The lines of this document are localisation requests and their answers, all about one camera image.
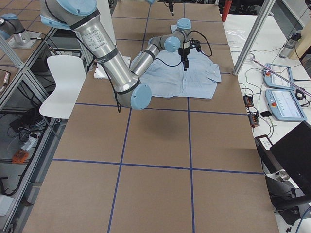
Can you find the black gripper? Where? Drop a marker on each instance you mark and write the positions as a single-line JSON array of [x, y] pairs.
[[183, 52], [170, 6]]

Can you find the light blue striped shirt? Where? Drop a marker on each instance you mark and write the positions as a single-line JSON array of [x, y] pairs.
[[160, 66]]

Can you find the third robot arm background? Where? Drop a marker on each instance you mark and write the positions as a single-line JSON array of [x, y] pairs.
[[11, 28]]

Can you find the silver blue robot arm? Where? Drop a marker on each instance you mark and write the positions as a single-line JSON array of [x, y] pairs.
[[83, 17], [154, 1]]

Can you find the red bottle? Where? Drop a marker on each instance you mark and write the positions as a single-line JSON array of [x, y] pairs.
[[226, 10]]

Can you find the clear water bottle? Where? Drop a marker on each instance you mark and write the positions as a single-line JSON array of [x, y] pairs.
[[289, 46]]

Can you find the lower blue teach pendant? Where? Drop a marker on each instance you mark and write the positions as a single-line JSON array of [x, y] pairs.
[[284, 106]]

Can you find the white plastic chair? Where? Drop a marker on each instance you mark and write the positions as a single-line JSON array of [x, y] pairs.
[[69, 75]]

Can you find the pink rod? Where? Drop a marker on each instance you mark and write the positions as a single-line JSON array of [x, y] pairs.
[[270, 70]]

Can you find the black laptop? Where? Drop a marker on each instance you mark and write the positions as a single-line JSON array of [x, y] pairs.
[[291, 153]]

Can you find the white power strip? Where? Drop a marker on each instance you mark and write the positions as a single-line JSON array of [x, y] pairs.
[[29, 143]]

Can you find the orange device on floor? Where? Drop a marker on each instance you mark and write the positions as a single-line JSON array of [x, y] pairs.
[[19, 157]]

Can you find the aluminium frame post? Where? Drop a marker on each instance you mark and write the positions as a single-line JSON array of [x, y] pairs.
[[259, 22]]

